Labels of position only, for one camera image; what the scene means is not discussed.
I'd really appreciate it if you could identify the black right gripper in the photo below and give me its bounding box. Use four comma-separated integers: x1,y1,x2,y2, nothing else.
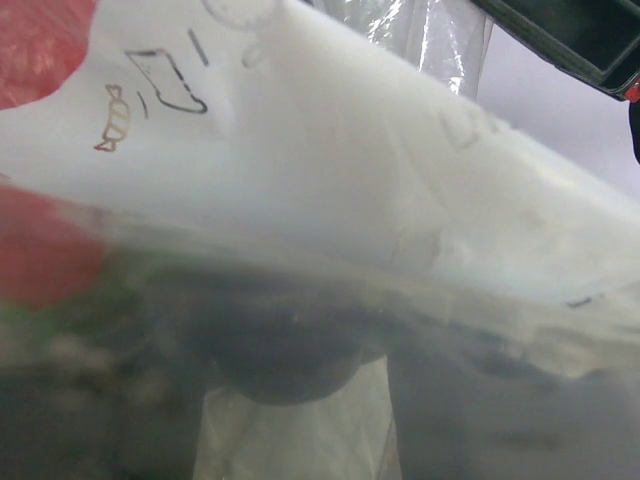
474,0,639,156

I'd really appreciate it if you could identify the orange zip bag with vegetables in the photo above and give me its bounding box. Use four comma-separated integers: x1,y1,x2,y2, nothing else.
1,1,639,479

